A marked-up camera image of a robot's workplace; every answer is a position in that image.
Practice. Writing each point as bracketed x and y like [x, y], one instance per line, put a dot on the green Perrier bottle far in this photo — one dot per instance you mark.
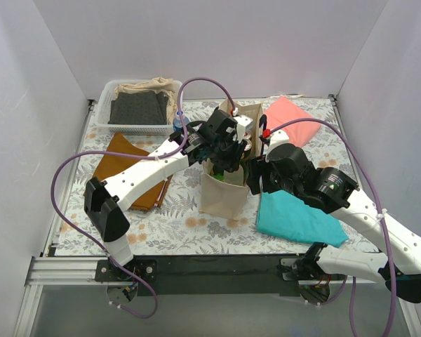
[244, 166]

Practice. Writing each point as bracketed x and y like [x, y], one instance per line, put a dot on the aluminium frame rail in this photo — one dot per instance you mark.
[51, 271]

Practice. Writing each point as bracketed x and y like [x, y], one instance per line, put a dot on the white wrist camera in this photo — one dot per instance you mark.
[272, 140]
[241, 123]

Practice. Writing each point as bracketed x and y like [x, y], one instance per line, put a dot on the green Perrier bottle near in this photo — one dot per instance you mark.
[217, 173]

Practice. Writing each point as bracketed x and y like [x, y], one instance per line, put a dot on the floral patterned table mat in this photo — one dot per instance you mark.
[178, 227]

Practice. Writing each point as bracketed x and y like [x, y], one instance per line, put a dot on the teal folded cloth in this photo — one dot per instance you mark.
[282, 215]

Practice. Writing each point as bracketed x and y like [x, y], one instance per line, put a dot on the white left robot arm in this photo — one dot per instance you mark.
[106, 201]

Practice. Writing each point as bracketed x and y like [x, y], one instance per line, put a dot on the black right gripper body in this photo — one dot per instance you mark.
[255, 176]

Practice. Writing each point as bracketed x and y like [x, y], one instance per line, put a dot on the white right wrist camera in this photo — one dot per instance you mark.
[272, 140]

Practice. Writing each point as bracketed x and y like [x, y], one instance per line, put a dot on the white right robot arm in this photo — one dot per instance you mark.
[397, 264]

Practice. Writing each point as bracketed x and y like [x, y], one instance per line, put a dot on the brown folded cloth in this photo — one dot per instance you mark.
[111, 165]

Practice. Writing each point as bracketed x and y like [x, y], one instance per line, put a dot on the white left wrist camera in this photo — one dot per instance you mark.
[241, 123]

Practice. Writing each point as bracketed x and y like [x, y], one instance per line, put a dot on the Pocari Sweat bottle blue label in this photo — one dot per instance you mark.
[179, 121]

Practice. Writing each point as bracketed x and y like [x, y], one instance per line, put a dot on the red tab can right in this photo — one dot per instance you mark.
[248, 131]

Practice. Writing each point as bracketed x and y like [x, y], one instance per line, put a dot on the dark can silver pull-tab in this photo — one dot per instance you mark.
[247, 149]

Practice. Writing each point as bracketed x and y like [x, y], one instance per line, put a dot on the pink folded cloth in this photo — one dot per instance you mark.
[282, 111]

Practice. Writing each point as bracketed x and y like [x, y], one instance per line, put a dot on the white plastic basket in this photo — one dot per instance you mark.
[103, 110]

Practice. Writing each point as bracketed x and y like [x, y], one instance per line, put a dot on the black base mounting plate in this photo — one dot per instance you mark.
[225, 274]

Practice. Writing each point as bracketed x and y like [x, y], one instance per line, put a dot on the beige canvas tote bag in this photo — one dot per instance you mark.
[225, 199]

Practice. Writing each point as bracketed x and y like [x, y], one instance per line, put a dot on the beige crumpled cloth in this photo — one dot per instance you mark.
[158, 85]

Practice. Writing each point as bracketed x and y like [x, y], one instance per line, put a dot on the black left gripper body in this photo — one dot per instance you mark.
[229, 154]

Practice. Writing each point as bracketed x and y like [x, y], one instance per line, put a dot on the green perrier bottle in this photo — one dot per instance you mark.
[217, 173]
[244, 166]

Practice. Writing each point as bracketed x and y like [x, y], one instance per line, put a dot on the dark grey dotted cloth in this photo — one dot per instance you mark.
[143, 108]

